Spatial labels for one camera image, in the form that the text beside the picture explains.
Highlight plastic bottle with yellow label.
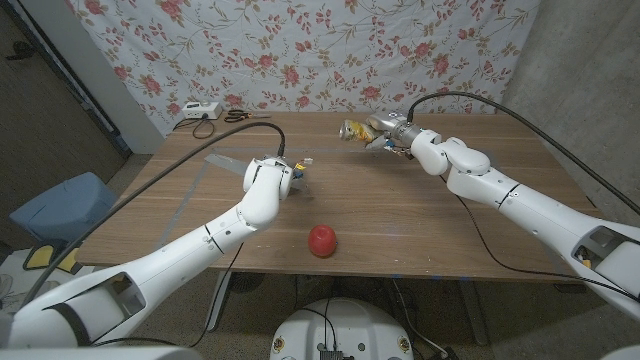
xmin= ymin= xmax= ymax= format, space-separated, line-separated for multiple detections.
xmin=338 ymin=118 xmax=389 ymax=146

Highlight black door handle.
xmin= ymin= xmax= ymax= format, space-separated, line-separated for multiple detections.
xmin=4 ymin=40 xmax=37 ymax=61

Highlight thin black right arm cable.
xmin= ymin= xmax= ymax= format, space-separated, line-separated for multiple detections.
xmin=438 ymin=173 xmax=640 ymax=304

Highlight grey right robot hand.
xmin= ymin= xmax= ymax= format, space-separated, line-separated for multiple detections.
xmin=363 ymin=111 xmax=425 ymax=156

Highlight white floor cable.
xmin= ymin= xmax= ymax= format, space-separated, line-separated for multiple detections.
xmin=391 ymin=278 xmax=451 ymax=360

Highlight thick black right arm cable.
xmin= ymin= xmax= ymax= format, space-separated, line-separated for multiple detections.
xmin=406 ymin=90 xmax=640 ymax=216

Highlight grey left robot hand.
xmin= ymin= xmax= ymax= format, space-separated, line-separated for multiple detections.
xmin=289 ymin=158 xmax=315 ymax=201

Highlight black power strip cord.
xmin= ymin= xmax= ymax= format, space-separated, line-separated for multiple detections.
xmin=172 ymin=117 xmax=217 ymax=140

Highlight black handled scissors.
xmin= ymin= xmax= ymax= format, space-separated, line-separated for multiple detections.
xmin=223 ymin=108 xmax=271 ymax=124

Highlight black round floor fan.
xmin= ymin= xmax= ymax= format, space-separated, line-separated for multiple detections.
xmin=229 ymin=272 xmax=266 ymax=294

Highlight white power adapter box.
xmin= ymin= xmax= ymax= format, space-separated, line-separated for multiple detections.
xmin=181 ymin=101 xmax=224 ymax=121

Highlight blue padded stool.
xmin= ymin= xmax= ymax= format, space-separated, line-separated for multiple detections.
xmin=8 ymin=171 xmax=119 ymax=244

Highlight red apple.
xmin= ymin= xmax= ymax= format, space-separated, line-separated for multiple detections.
xmin=307 ymin=224 xmax=338 ymax=259

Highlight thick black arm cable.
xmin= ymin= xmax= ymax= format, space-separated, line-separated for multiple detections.
xmin=406 ymin=90 xmax=640 ymax=216
xmin=19 ymin=121 xmax=287 ymax=309

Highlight white robot torso base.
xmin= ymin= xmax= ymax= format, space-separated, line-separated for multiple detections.
xmin=269 ymin=297 xmax=415 ymax=360

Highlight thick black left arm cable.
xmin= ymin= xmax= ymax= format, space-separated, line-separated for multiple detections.
xmin=19 ymin=121 xmax=287 ymax=309

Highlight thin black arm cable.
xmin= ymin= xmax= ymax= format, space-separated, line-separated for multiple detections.
xmin=438 ymin=173 xmax=640 ymax=304
xmin=89 ymin=242 xmax=246 ymax=349

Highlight yellow black slipper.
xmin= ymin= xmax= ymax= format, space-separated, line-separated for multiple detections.
xmin=54 ymin=241 xmax=84 ymax=276
xmin=22 ymin=242 xmax=60 ymax=272

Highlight white table leg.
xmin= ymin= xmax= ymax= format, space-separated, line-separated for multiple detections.
xmin=204 ymin=271 xmax=232 ymax=334
xmin=457 ymin=279 xmax=489 ymax=347

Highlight floral backdrop cloth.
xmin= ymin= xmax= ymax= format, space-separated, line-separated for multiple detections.
xmin=64 ymin=0 xmax=542 ymax=139

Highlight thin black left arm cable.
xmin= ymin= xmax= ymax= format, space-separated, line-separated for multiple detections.
xmin=89 ymin=242 xmax=246 ymax=349

